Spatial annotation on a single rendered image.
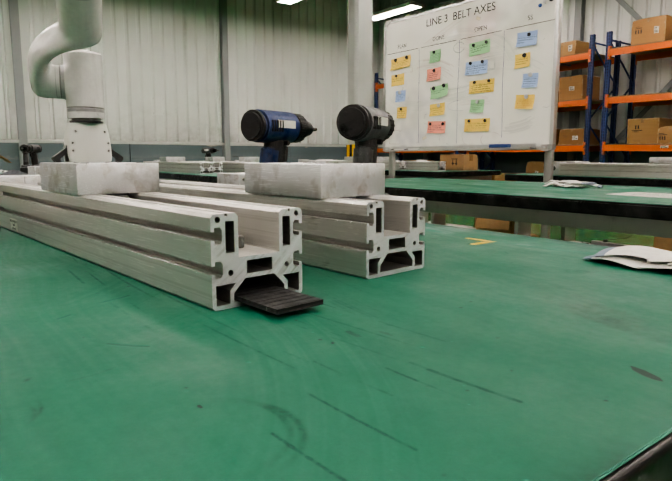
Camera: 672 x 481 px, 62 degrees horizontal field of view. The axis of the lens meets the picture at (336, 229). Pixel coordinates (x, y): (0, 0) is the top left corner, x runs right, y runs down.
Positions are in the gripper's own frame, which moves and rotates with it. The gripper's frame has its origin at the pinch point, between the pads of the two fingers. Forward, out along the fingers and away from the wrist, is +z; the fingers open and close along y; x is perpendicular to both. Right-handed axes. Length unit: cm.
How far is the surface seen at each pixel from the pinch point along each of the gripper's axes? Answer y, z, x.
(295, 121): -19, -14, 57
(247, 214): 17, -1, 94
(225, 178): -19.3, -2.1, 30.8
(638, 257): -26, 6, 116
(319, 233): 5, 2, 92
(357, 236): 5, 2, 98
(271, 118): -13, -14, 58
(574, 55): -960, -184, -330
